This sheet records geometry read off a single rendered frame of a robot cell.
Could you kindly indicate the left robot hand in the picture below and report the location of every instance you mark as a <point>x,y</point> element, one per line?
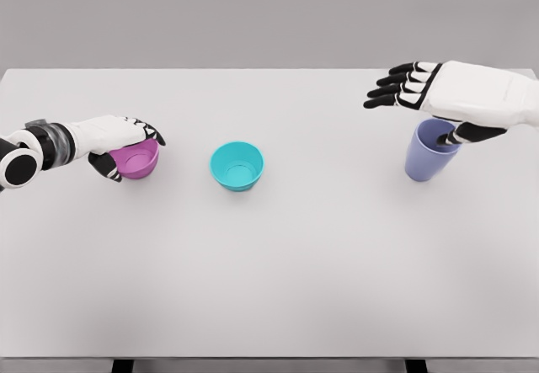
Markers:
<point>111,131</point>

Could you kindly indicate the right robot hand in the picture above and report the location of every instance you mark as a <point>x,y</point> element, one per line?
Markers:
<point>463,91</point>

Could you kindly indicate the pink bowl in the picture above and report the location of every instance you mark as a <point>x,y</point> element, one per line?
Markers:
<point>137,161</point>

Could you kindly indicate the lavender cup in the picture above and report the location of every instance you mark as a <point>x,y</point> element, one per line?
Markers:
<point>425,158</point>

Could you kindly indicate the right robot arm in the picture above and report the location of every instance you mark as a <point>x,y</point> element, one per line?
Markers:
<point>529,101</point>

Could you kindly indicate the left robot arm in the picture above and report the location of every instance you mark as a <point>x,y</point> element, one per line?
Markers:
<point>38,150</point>

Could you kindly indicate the teal bowl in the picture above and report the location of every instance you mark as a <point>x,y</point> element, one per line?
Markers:
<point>237,166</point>

